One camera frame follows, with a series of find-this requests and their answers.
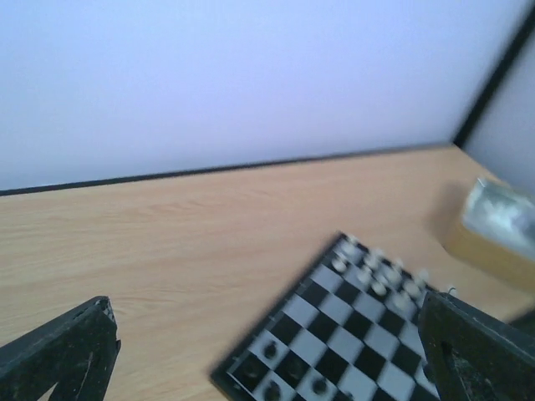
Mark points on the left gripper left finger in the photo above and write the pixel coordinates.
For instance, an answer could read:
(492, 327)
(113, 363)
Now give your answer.
(72, 356)

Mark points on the white pawn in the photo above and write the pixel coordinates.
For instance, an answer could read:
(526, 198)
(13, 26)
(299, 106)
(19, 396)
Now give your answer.
(339, 264)
(379, 288)
(365, 275)
(402, 301)

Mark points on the white rook far corner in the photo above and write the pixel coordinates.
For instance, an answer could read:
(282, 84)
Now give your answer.
(350, 246)

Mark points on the black aluminium frame rail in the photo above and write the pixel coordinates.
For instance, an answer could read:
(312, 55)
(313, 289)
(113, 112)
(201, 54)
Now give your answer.
(496, 78)

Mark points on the black grey chess board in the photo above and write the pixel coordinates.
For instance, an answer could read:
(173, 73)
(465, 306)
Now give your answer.
(365, 347)

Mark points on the black rook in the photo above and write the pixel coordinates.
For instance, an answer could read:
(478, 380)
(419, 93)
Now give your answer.
(251, 370)

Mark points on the yellow empty tin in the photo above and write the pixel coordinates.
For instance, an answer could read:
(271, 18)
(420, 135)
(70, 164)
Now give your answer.
(494, 232)

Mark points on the white knight far side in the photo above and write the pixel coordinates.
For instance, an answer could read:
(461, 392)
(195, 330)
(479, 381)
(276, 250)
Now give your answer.
(374, 258)

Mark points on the black piece back rank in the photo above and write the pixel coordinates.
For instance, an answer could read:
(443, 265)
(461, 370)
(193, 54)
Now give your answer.
(272, 392)

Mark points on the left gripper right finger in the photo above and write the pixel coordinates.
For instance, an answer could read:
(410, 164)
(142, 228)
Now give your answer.
(471, 355)

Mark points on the black pawn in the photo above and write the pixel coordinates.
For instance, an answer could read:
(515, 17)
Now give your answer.
(294, 369)
(270, 350)
(320, 386)

